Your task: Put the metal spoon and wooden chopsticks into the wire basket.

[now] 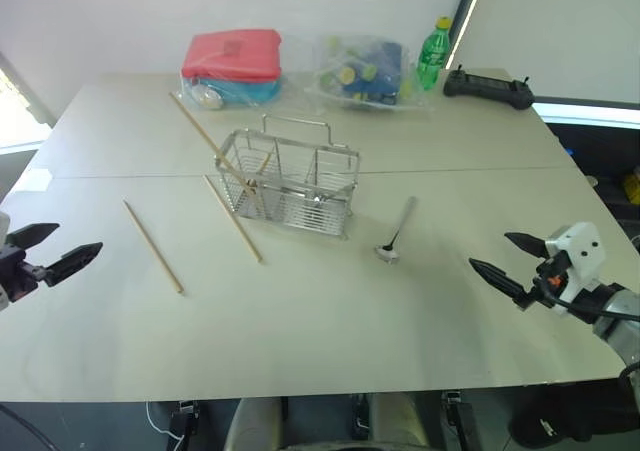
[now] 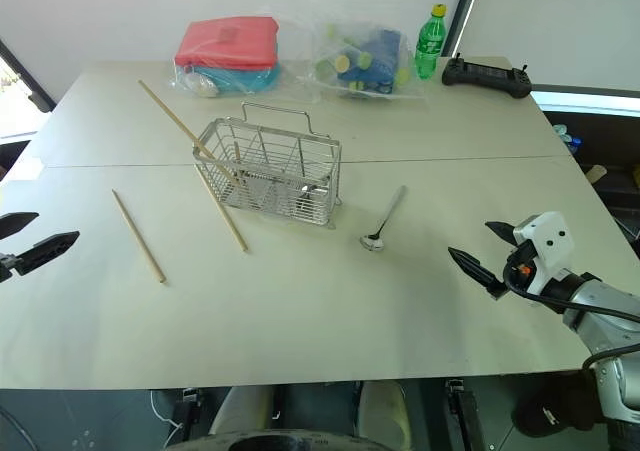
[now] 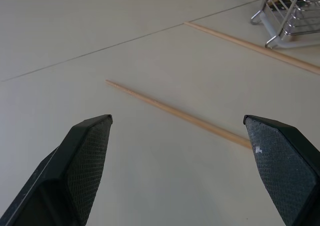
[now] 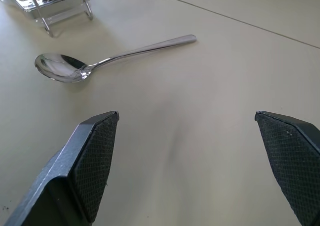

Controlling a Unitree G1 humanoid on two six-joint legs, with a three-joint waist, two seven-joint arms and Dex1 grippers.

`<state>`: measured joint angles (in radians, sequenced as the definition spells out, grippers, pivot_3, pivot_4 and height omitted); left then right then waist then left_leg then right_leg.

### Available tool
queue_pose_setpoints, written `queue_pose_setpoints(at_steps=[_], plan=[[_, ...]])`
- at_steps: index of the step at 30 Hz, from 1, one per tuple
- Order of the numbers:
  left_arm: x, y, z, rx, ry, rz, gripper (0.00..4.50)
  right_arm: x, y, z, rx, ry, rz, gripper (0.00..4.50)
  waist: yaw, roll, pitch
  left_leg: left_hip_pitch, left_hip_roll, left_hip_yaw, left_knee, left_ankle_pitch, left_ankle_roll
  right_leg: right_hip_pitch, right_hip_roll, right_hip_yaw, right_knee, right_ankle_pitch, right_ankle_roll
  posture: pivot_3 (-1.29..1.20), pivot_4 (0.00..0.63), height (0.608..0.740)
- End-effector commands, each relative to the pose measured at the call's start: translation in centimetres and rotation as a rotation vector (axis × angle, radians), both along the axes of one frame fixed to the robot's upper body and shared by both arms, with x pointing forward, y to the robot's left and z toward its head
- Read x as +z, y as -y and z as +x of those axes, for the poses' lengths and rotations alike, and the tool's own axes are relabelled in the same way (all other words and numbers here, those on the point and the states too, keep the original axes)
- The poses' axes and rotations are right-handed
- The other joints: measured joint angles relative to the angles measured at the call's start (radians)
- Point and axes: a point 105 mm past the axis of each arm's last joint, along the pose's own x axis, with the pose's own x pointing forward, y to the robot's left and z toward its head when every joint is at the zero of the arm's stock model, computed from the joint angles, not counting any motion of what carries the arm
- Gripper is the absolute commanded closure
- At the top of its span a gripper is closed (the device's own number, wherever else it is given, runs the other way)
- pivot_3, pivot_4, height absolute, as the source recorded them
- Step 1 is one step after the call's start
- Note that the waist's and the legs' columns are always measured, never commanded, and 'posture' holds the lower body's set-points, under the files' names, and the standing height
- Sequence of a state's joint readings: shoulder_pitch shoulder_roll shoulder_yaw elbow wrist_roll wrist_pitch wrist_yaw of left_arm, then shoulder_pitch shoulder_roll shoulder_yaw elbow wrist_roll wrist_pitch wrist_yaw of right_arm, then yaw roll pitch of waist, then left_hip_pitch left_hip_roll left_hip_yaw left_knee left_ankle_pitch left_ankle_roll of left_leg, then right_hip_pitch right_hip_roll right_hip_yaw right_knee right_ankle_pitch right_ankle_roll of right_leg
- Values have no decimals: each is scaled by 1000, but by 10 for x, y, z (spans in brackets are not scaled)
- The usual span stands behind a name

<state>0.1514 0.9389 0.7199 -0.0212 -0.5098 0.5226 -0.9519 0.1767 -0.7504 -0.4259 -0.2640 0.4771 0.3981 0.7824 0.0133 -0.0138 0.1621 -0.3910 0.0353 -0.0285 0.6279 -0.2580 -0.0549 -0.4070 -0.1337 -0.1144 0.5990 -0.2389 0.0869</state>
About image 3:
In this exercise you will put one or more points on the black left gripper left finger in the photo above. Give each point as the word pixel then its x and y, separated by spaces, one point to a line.
pixel 75 166

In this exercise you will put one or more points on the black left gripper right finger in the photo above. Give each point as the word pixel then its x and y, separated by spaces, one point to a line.
pixel 282 166

